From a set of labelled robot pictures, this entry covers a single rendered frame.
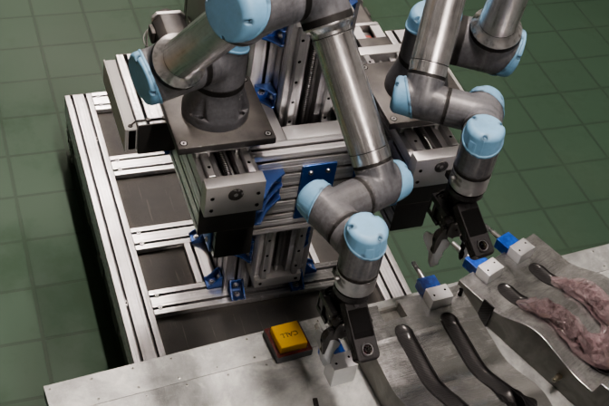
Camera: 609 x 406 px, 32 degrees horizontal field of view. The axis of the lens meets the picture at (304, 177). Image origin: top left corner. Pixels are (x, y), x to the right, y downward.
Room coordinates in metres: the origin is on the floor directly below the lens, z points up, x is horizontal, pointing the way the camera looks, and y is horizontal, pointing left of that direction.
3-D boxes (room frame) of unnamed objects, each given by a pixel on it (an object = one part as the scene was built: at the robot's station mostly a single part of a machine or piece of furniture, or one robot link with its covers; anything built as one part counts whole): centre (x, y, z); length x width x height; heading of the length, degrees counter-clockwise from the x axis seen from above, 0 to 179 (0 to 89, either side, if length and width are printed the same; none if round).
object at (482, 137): (1.53, -0.31, 1.31); 0.09 x 0.08 x 0.11; 175
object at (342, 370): (1.29, -0.11, 0.93); 0.13 x 0.05 x 0.05; 30
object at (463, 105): (1.63, -0.30, 1.31); 0.11 x 0.11 x 0.08; 85
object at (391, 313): (1.45, -0.23, 0.87); 0.05 x 0.05 x 0.04; 30
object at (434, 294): (1.55, -0.30, 0.89); 0.13 x 0.05 x 0.05; 30
